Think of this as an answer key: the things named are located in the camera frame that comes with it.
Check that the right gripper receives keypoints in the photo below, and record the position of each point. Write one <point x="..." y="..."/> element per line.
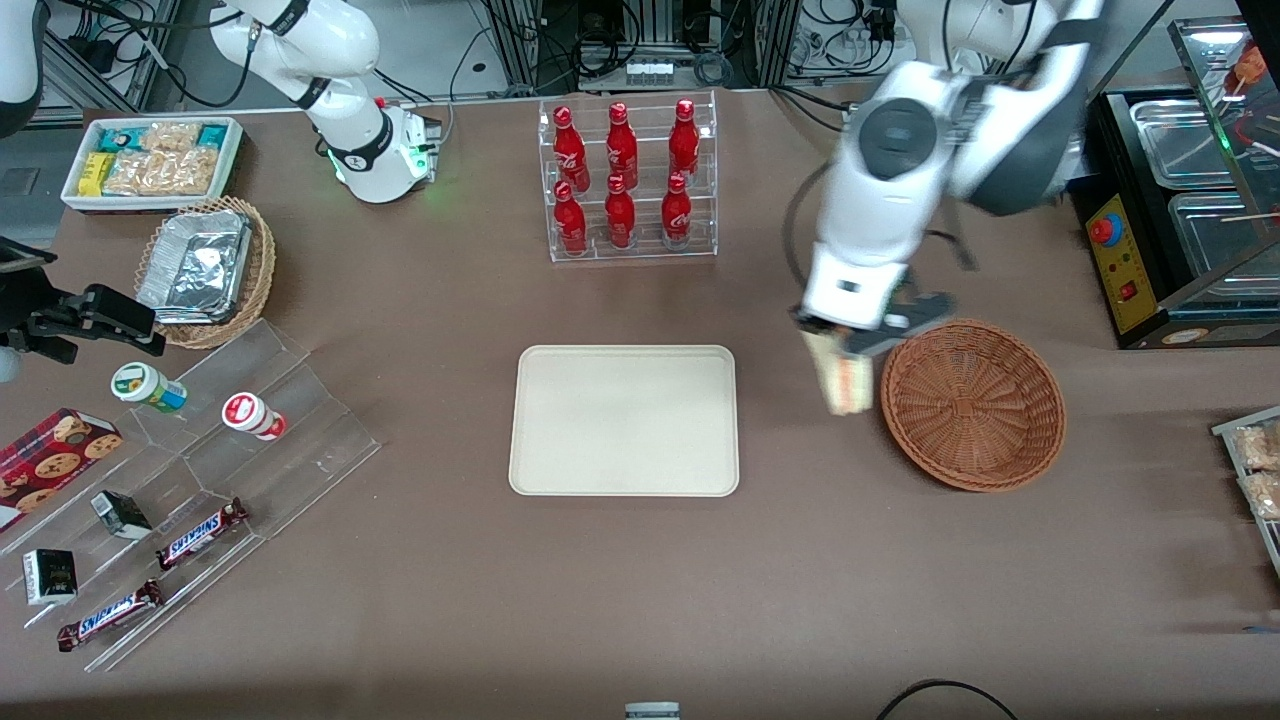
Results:
<point x="42" y="318"/>

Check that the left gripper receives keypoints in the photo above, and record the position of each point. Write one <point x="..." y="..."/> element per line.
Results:
<point x="866" y="339"/>

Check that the triangular sandwich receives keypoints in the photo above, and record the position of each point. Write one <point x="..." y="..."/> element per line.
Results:
<point x="848" y="385"/>

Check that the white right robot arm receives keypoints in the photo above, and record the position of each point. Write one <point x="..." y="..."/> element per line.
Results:
<point x="340" y="40"/>

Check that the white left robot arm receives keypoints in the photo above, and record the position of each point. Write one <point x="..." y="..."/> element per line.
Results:
<point x="900" y="190"/>

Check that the silver foil tray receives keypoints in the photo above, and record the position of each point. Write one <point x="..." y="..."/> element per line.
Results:
<point x="195" y="265"/>

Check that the light oval wicker basket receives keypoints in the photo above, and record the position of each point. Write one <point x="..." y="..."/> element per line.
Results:
<point x="258" y="280"/>

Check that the brown round wicker basket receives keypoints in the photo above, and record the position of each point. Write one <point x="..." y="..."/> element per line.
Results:
<point x="975" y="410"/>

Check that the cream rectangular tray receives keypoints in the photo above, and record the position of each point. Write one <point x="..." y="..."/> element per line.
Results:
<point x="625" y="420"/>

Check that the grey metal snack tray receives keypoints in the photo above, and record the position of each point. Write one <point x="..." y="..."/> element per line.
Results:
<point x="1225" y="430"/>

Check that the green label yogurt cup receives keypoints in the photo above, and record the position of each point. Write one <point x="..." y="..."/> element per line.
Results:
<point x="145" y="385"/>

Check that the yellow snack packet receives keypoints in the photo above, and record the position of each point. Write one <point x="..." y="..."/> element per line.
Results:
<point x="95" y="174"/>

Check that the large clear cracker bag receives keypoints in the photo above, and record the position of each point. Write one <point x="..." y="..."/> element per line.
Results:
<point x="160" y="173"/>

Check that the red cookie box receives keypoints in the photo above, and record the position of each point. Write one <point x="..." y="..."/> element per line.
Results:
<point x="55" y="465"/>

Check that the red label yogurt cup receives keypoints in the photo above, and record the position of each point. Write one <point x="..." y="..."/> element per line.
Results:
<point x="250" y="414"/>

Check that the teal snack packet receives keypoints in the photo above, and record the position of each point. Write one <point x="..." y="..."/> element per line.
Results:
<point x="118" y="138"/>
<point x="213" y="135"/>

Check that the small clear cracker bag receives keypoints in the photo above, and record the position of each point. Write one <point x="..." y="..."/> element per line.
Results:
<point x="170" y="137"/>

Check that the small black box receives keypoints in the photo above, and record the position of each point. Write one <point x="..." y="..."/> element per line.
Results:
<point x="122" y="514"/>
<point x="50" y="577"/>

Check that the white plastic snack bin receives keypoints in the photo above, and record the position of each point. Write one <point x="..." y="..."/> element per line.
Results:
<point x="232" y="160"/>

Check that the red cola bottle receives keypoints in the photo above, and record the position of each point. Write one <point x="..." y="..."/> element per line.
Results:
<point x="621" y="148"/>
<point x="684" y="142"/>
<point x="677" y="214"/>
<point x="620" y="216"/>
<point x="570" y="222"/>
<point x="570" y="150"/>

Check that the clear acrylic bottle rack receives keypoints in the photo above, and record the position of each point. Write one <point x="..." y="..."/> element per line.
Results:
<point x="640" y="255"/>

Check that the clear acrylic stepped shelf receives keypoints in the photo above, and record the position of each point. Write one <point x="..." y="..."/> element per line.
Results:
<point x="290" y="470"/>

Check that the brown snickers bar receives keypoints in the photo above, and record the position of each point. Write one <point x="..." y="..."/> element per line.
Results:
<point x="110" y="615"/>
<point x="200" y="533"/>

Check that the black food warmer cabinet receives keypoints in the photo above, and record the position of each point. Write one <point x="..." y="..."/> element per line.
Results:
<point x="1125" y="270"/>

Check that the white power strip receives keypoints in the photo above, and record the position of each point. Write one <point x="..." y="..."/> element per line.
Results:
<point x="648" y="72"/>

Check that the steel warmer pan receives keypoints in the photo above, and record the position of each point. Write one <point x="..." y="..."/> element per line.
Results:
<point x="1215" y="235"/>
<point x="1180" y="140"/>

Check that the small grey white device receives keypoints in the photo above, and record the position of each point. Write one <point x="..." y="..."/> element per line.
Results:
<point x="652" y="711"/>

